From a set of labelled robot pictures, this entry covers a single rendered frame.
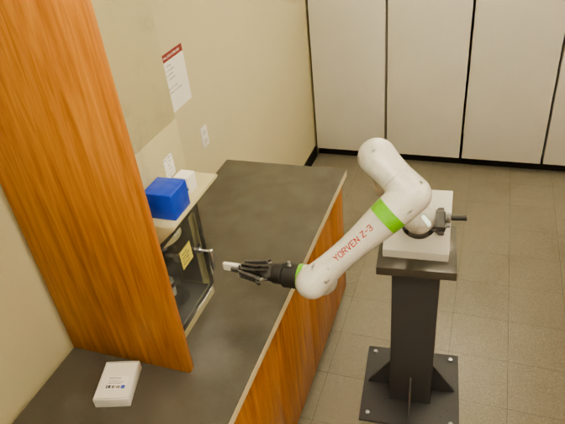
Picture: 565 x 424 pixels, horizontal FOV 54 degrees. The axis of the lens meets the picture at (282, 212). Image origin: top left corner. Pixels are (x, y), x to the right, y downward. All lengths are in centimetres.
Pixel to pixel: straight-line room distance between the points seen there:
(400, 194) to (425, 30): 285
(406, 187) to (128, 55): 89
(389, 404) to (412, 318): 60
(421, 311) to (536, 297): 128
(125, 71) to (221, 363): 103
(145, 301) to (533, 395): 208
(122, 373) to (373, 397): 145
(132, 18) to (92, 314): 99
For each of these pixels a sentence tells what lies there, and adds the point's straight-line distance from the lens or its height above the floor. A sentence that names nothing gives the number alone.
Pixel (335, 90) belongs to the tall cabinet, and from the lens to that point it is 476.
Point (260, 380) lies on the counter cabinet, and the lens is 217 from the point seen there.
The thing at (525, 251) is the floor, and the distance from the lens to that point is 403.
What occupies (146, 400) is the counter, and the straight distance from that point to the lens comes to 200.
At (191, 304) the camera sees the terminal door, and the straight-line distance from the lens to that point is 210.
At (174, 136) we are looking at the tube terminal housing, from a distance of 188.
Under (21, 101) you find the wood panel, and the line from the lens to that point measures 163.
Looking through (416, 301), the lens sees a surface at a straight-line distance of 252.
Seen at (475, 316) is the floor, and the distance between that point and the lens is 350.
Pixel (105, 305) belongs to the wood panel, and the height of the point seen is 120.
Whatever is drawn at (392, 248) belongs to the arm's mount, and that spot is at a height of 98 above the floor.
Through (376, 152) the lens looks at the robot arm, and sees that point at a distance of 176.
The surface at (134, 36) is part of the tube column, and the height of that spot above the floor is 201.
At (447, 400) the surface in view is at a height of 2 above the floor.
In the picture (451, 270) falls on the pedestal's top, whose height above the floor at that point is 94.
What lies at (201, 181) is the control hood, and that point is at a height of 151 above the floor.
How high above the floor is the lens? 245
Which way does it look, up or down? 34 degrees down
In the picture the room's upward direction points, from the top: 7 degrees counter-clockwise
